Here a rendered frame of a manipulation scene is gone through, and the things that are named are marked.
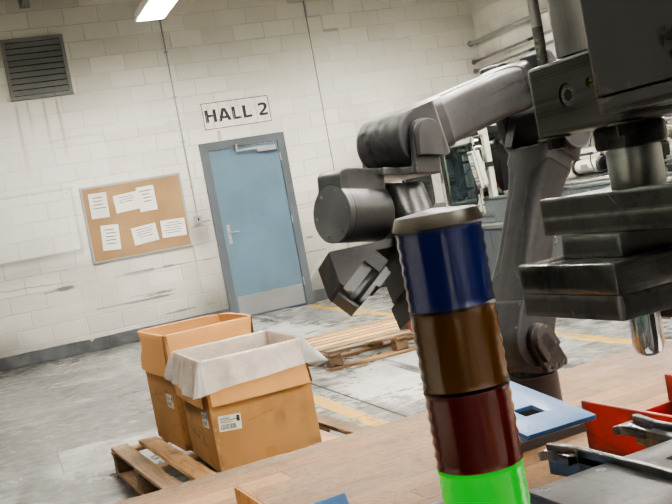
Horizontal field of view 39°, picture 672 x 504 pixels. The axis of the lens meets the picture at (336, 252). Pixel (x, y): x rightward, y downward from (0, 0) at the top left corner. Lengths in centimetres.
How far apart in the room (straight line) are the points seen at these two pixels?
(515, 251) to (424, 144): 21
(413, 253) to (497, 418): 8
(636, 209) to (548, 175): 51
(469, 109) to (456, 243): 66
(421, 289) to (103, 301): 1107
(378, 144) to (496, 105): 17
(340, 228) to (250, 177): 1092
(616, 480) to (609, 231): 17
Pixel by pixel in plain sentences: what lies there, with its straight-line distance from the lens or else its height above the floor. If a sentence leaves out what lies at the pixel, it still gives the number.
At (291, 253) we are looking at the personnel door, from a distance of 1192.
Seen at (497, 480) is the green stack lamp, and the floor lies 108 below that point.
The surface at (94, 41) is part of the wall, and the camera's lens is 1172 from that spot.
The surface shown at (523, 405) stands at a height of 100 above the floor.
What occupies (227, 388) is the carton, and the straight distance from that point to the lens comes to 411.
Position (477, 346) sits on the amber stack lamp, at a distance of 40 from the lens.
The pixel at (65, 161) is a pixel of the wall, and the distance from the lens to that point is 1145.
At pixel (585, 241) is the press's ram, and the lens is 65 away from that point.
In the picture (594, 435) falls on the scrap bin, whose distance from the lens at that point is 102.
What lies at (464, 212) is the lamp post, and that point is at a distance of 39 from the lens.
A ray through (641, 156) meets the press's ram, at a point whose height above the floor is 120.
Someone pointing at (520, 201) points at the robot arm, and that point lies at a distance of 111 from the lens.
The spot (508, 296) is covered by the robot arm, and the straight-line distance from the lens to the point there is 108.
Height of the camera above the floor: 121
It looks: 3 degrees down
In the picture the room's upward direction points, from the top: 10 degrees counter-clockwise
